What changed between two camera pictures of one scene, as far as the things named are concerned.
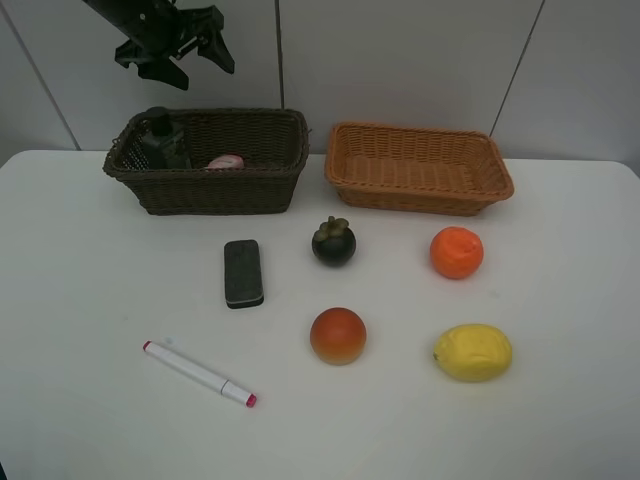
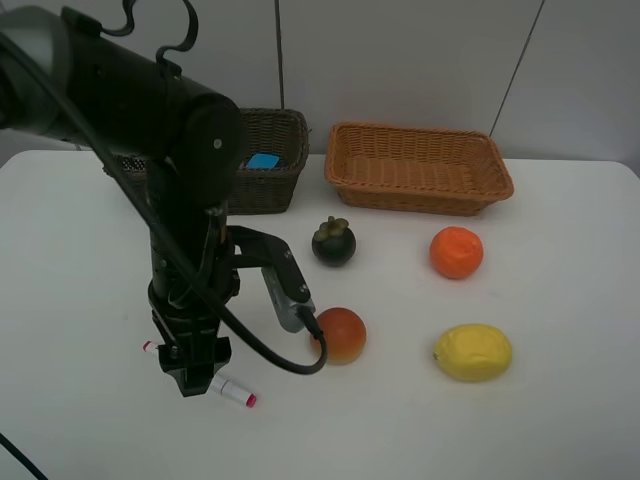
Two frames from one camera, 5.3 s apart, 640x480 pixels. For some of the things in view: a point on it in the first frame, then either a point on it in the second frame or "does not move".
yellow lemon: x=474 y=353 does not move
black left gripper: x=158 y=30 → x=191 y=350
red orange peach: x=338 y=336 does not move
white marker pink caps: x=200 y=375 does not move
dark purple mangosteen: x=334 y=243 does not move
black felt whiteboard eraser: x=242 y=273 → x=263 y=162
